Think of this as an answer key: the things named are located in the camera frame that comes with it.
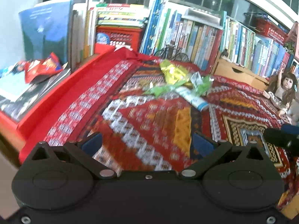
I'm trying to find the row of tall picture books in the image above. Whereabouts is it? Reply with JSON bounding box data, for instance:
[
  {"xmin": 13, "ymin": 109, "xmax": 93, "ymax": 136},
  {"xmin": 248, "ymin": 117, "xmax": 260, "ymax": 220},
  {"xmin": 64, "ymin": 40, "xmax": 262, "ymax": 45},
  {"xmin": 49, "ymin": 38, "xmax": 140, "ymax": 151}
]
[{"xmin": 139, "ymin": 0, "xmax": 223, "ymax": 71}]

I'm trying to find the stack of flat workbooks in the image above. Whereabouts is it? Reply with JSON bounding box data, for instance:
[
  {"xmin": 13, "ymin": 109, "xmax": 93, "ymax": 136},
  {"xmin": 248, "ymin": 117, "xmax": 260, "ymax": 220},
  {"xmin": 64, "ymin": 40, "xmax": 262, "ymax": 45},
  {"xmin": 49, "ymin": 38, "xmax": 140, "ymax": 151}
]
[{"xmin": 96, "ymin": 2, "xmax": 150, "ymax": 29}]

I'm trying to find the black toy bicycle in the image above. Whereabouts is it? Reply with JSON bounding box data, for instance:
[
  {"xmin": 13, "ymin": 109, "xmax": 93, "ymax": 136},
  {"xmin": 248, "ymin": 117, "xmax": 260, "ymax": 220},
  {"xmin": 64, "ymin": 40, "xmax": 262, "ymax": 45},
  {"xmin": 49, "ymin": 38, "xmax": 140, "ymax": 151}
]
[{"xmin": 154, "ymin": 43, "xmax": 189, "ymax": 62}]

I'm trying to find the silver flat box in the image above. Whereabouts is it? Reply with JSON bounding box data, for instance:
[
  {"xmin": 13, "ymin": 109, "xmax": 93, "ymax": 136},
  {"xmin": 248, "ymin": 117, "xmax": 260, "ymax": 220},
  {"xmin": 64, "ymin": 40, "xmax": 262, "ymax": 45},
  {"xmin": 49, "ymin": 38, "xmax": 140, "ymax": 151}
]
[{"xmin": 182, "ymin": 8, "xmax": 222, "ymax": 29}]

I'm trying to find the red plastic basket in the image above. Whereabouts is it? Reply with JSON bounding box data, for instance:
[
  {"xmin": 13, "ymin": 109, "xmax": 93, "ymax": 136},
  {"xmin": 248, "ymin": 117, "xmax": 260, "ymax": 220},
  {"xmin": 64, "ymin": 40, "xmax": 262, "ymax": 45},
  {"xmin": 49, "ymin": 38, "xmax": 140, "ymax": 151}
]
[{"xmin": 255, "ymin": 16, "xmax": 290, "ymax": 45}]

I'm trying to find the row of pale upright books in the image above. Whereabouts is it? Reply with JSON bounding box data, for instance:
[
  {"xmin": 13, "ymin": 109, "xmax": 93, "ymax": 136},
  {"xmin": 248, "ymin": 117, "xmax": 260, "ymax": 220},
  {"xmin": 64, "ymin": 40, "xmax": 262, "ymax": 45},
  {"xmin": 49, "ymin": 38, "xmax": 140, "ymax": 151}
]
[{"xmin": 70, "ymin": 0, "xmax": 103, "ymax": 70}]

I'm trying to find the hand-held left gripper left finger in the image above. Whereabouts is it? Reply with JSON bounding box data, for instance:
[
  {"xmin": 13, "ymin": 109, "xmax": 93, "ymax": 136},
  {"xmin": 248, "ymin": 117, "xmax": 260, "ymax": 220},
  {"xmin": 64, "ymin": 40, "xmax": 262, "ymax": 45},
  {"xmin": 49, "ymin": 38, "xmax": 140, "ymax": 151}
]
[{"xmin": 24, "ymin": 133, "xmax": 118, "ymax": 181}]

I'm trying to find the wooden drawer organizer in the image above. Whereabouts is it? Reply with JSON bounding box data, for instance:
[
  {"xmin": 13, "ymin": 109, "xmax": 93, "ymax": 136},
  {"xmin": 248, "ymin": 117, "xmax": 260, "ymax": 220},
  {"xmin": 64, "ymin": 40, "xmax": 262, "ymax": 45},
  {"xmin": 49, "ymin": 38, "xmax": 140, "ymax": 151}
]
[{"xmin": 211, "ymin": 51, "xmax": 274, "ymax": 91}]

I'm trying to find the row of colourful paperback books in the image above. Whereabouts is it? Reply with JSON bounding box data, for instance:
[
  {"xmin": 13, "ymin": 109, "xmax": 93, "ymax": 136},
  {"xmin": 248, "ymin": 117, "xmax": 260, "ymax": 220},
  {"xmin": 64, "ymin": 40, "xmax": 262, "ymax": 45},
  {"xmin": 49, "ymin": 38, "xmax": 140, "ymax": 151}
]
[{"xmin": 224, "ymin": 16, "xmax": 295, "ymax": 80}]

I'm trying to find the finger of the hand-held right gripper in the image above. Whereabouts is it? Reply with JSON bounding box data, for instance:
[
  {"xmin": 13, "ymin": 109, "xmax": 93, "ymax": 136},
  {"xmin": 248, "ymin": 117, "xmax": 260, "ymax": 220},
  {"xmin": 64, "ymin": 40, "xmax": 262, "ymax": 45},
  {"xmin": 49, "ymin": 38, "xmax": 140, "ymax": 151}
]
[
  {"xmin": 281, "ymin": 124, "xmax": 299, "ymax": 134},
  {"xmin": 263, "ymin": 128, "xmax": 299, "ymax": 148}
]

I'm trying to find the flat glossy magazine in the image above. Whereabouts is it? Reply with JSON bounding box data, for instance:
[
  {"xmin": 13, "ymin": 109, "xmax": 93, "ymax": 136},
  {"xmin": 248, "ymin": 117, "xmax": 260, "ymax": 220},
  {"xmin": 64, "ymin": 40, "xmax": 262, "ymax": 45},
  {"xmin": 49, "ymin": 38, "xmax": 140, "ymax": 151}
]
[{"xmin": 0, "ymin": 61, "xmax": 72, "ymax": 122}]

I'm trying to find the red snack packet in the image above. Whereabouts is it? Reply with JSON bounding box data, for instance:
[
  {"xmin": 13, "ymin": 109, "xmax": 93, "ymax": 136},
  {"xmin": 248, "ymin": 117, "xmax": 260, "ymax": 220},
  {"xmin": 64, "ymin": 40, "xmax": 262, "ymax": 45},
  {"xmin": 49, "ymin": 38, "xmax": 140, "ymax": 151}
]
[{"xmin": 24, "ymin": 52, "xmax": 64, "ymax": 84}]

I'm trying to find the white blue tube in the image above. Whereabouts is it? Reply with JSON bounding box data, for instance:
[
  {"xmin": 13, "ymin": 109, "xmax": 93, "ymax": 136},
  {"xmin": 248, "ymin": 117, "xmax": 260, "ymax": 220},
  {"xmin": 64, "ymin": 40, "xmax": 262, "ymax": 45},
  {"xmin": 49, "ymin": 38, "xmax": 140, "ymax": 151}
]
[{"xmin": 175, "ymin": 86, "xmax": 209, "ymax": 111}]

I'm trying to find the red plastic crate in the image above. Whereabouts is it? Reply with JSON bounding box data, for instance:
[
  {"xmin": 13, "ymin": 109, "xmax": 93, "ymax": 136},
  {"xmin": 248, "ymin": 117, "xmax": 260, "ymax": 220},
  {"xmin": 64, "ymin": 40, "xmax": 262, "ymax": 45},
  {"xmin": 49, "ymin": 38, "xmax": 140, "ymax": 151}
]
[{"xmin": 95, "ymin": 26, "xmax": 145, "ymax": 52}]

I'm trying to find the long-haired doll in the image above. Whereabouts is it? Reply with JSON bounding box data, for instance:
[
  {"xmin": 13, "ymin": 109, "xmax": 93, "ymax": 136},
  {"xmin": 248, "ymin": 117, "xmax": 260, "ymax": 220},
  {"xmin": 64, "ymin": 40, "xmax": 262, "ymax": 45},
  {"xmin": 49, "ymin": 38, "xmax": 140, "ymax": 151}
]
[{"xmin": 263, "ymin": 71, "xmax": 298, "ymax": 122}]

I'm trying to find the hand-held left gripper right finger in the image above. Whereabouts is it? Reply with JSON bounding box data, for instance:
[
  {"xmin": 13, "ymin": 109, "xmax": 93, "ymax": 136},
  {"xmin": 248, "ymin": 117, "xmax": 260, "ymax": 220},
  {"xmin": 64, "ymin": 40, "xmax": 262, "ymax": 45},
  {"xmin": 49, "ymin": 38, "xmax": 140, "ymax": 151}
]
[{"xmin": 178, "ymin": 133, "xmax": 272, "ymax": 180}]

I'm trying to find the red patterned tablecloth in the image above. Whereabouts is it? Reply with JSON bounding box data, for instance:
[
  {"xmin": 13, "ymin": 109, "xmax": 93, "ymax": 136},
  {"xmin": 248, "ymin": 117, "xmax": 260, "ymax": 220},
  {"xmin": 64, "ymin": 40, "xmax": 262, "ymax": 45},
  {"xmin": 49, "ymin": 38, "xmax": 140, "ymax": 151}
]
[{"xmin": 17, "ymin": 45, "xmax": 299, "ymax": 217}]

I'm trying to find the yellow foil bag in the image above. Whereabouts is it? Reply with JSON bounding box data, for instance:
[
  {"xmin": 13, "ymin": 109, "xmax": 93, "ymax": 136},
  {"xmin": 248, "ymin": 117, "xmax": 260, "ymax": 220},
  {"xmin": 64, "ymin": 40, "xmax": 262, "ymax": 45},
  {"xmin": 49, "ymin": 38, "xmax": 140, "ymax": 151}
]
[{"xmin": 159, "ymin": 59, "xmax": 189, "ymax": 84}]

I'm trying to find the large blue book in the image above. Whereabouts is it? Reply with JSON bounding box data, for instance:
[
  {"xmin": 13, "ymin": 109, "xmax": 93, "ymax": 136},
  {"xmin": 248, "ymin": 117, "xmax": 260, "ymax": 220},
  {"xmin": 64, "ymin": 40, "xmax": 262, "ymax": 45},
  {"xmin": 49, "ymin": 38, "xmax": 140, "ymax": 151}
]
[{"xmin": 18, "ymin": 0, "xmax": 75, "ymax": 64}]

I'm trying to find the pale grey soft toy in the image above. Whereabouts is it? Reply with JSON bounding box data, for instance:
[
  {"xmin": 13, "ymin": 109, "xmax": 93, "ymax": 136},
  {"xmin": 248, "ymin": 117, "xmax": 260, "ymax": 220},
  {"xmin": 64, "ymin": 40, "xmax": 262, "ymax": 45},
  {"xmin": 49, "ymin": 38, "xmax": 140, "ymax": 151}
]
[{"xmin": 286, "ymin": 103, "xmax": 299, "ymax": 125}]

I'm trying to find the green plastic wrapper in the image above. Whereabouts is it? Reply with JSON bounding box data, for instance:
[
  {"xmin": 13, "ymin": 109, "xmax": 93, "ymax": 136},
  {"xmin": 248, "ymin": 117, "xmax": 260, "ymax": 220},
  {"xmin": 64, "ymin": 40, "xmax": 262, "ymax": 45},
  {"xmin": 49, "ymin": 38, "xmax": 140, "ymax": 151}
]
[
  {"xmin": 142, "ymin": 84, "xmax": 187, "ymax": 97},
  {"xmin": 190, "ymin": 71, "xmax": 214, "ymax": 96}
]

